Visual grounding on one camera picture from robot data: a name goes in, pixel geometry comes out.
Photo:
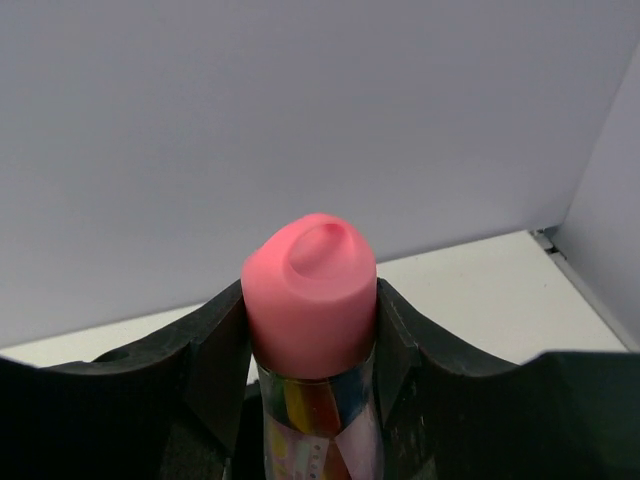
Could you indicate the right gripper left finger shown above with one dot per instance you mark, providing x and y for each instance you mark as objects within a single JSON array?
[{"x": 166, "y": 406}]

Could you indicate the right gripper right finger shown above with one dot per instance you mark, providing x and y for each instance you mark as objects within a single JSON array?
[{"x": 452, "y": 411}]

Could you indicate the pink capped crayon tube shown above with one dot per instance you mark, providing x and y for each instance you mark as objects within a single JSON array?
[{"x": 310, "y": 293}]

